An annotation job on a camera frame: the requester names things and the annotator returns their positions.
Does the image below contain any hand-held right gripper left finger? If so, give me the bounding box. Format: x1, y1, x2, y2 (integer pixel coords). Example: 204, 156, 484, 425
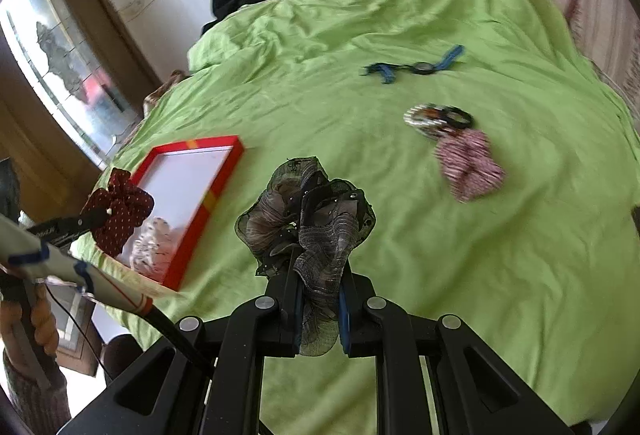
59, 265, 305, 435

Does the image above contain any frosted glass window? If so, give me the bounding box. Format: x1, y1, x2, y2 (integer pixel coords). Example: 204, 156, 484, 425
0, 0, 147, 168

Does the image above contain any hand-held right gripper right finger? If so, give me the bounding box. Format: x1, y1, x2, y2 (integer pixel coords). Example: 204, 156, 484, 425
338, 274, 577, 435

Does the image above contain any silver beaded bracelet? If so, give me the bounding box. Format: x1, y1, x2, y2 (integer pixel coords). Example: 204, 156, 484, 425
404, 104, 451, 132

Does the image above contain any pink striped scrunchie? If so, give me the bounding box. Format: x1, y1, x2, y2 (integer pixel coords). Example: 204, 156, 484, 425
433, 129, 507, 203

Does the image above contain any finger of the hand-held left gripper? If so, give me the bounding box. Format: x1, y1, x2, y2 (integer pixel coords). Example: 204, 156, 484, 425
24, 207, 109, 246

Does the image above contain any black hair tie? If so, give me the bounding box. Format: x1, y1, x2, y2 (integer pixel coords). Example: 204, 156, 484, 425
440, 105, 474, 131

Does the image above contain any dark round stool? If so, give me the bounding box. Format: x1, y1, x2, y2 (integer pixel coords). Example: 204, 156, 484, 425
99, 334, 147, 387

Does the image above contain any brown patterned bedsheet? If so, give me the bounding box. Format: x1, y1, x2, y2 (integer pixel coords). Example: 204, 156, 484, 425
143, 69, 188, 114

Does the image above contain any grey brown organza scrunchie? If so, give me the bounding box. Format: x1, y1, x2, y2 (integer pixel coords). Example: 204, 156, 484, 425
235, 156, 377, 357

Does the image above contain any blue strap wristwatch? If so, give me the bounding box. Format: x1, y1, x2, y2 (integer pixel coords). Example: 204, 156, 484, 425
360, 44, 466, 86

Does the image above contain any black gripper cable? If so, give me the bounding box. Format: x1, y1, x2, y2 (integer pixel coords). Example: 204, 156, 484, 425
142, 306, 213, 369

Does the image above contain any green blanket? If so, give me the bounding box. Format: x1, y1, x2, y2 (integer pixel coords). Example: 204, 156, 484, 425
70, 0, 640, 435

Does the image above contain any red jewelry tray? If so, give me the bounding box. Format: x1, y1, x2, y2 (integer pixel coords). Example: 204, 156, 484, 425
119, 135, 246, 292

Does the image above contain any pink striped pillow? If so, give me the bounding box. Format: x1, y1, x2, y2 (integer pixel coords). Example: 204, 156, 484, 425
568, 0, 640, 108

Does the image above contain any dark red dotted scrunchie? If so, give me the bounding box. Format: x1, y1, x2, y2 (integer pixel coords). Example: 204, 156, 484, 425
82, 168, 155, 259

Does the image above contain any white dotted scrunchie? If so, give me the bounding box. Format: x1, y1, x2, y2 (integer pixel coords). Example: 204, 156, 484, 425
124, 217, 182, 281

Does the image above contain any person's left hand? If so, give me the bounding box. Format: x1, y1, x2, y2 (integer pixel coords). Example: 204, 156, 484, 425
0, 287, 61, 356

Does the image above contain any thin black wire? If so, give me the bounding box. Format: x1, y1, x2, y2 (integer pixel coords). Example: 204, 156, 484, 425
46, 284, 114, 382

